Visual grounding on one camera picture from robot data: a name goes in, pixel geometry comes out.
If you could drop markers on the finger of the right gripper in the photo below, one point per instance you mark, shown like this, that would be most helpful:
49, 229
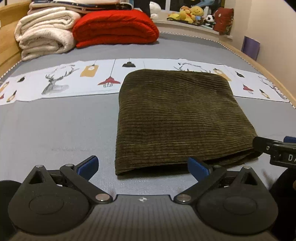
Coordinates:
289, 139
263, 145

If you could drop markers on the white folded bedding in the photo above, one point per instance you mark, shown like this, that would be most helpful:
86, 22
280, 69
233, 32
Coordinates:
81, 6

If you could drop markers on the panda plush toy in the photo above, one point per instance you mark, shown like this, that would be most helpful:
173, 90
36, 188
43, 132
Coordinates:
210, 21

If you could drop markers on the dark olive corduroy pants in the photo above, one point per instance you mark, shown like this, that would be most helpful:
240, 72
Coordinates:
167, 117

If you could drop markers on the cream folded blanket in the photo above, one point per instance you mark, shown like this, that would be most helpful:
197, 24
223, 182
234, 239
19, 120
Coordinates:
46, 32

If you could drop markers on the dark red cushion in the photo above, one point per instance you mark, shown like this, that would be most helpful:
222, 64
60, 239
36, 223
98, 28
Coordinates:
223, 20

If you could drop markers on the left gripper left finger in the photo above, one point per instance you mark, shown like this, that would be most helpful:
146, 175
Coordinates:
78, 176

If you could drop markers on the purple box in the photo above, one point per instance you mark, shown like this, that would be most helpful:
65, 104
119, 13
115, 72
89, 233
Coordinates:
250, 47

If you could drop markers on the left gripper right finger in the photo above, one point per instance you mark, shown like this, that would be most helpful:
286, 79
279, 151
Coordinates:
207, 178

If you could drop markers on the red folded blanket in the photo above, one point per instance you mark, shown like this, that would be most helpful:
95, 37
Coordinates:
111, 27

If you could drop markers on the yellow plush toy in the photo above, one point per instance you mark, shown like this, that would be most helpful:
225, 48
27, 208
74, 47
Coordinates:
192, 15

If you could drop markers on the grey printed bed sheet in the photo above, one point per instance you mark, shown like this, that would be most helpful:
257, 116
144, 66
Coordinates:
58, 131

